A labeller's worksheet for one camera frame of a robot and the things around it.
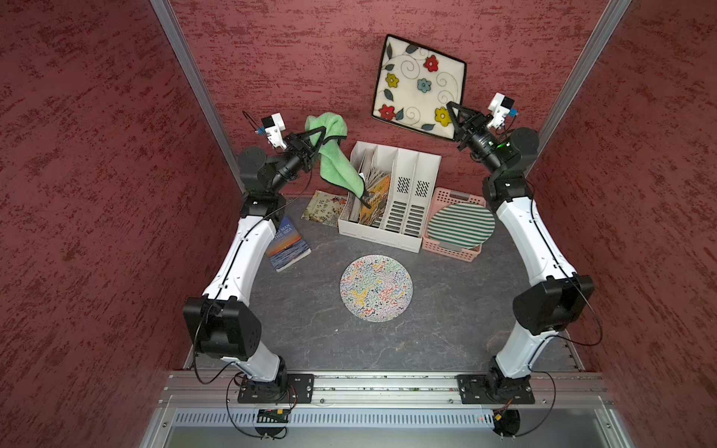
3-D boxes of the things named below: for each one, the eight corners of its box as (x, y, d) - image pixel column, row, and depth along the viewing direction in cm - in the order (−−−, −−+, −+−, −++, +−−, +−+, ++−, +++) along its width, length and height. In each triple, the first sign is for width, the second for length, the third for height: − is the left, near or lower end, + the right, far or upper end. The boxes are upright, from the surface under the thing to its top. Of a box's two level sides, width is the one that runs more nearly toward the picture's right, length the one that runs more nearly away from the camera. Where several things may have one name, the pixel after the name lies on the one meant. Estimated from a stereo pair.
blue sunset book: (277, 273, 99) (275, 270, 97) (255, 236, 109) (254, 232, 107) (312, 253, 104) (312, 250, 102) (289, 219, 115) (287, 216, 113)
